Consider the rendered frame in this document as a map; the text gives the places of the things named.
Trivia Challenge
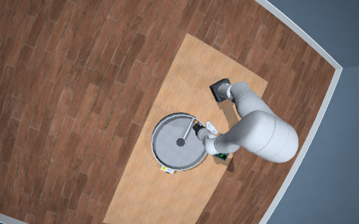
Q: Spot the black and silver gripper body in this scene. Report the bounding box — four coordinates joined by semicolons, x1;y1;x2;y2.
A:
193;120;218;141

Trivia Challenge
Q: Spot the grey two-compartment sorting bin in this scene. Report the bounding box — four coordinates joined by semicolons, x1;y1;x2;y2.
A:
213;153;230;161

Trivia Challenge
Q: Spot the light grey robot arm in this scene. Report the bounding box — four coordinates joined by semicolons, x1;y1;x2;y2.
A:
200;81;298;163

